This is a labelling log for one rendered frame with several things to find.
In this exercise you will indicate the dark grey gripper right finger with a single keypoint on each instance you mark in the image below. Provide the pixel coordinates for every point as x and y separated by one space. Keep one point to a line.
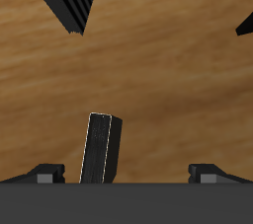
204 172

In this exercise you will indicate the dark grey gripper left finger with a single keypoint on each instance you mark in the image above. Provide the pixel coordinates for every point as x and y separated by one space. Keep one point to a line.
49 172

